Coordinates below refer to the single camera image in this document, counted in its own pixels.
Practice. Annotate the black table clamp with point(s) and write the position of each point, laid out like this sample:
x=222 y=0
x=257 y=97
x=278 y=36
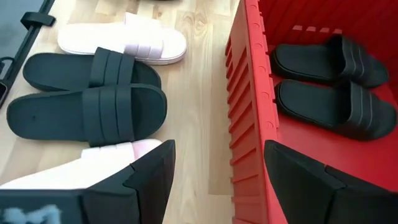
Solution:
x=37 y=19

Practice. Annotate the red plastic bin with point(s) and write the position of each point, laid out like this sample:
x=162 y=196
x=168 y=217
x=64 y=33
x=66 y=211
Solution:
x=255 y=93

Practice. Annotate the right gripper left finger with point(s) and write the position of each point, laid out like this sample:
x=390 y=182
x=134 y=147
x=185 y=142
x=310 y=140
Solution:
x=124 y=202

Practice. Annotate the pink slide sandal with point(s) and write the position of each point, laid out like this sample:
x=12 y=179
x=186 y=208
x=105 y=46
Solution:
x=93 y=37
x=77 y=168

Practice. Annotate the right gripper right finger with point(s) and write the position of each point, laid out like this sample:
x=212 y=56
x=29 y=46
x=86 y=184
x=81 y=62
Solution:
x=311 y=193

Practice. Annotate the black table edge bar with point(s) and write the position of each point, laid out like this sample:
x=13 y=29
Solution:
x=18 y=60

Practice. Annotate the black rubber slide sandal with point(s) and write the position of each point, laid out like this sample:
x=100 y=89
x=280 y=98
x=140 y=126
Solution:
x=62 y=71
x=317 y=102
x=46 y=118
x=311 y=59

